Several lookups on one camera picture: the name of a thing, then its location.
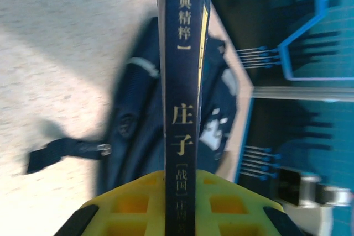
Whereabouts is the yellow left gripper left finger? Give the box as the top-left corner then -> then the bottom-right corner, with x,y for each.
54,171 -> 166,236

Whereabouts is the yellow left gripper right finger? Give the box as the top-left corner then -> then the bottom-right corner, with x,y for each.
196,170 -> 305,236

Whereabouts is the navy blue backpack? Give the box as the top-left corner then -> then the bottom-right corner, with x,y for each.
27,17 -> 238,195

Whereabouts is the thick navy book gold lettering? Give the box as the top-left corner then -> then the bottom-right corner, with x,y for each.
154,0 -> 212,236

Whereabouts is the blue table edge strip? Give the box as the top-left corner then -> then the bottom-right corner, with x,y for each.
233,96 -> 254,183

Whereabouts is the aluminium frame post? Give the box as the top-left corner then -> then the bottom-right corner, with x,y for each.
250,86 -> 354,103

